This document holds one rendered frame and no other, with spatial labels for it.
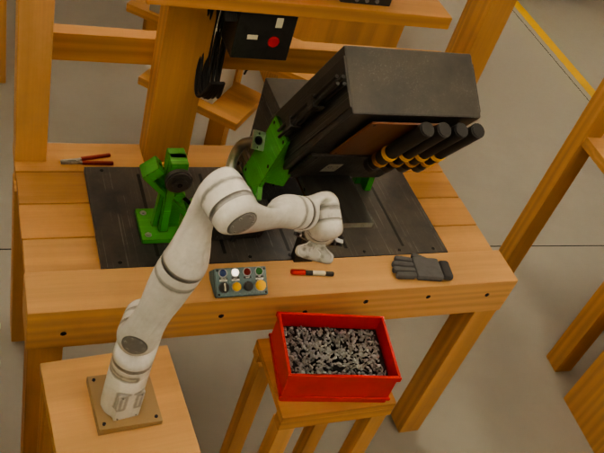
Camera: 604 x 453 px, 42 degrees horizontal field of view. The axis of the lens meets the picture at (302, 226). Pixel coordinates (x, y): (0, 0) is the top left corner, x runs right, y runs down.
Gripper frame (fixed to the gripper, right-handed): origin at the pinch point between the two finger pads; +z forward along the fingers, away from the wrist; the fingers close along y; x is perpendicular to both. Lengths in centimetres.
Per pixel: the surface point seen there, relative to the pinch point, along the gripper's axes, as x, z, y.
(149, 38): -50, 21, 62
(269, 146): -25.1, 14.7, 19.4
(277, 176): -18.2, 18.6, 15.2
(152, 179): -6.7, 9.5, 46.8
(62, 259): 20, 16, 65
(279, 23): -57, 6, 25
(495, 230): -68, 214, -93
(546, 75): -223, 340, -135
